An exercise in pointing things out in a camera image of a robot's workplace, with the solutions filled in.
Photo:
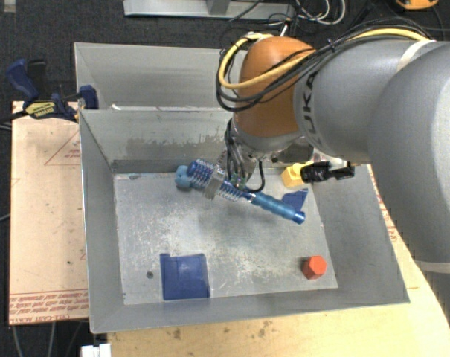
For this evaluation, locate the dark blue flat piece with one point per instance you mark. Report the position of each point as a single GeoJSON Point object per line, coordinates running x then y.
{"type": "Point", "coordinates": [297, 198]}

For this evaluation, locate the grey metal bin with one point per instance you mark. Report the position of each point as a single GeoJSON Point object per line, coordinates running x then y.
{"type": "Point", "coordinates": [228, 247]}

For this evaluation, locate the red hexagonal block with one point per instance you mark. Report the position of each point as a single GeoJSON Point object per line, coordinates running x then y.
{"type": "Point", "coordinates": [314, 268]}

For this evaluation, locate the blue ribbed toy tool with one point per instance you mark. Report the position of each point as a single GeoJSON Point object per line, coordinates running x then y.
{"type": "Point", "coordinates": [273, 206]}

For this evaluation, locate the dark blue square block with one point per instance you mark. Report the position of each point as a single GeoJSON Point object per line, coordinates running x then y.
{"type": "Point", "coordinates": [185, 277]}

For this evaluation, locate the yellow toy block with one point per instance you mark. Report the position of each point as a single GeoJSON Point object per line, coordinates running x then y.
{"type": "Point", "coordinates": [291, 176]}

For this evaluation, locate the black cylinder on white bracket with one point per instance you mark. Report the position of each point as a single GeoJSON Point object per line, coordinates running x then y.
{"type": "Point", "coordinates": [321, 172]}

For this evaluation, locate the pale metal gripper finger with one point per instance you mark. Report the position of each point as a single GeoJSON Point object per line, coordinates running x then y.
{"type": "Point", "coordinates": [214, 184]}

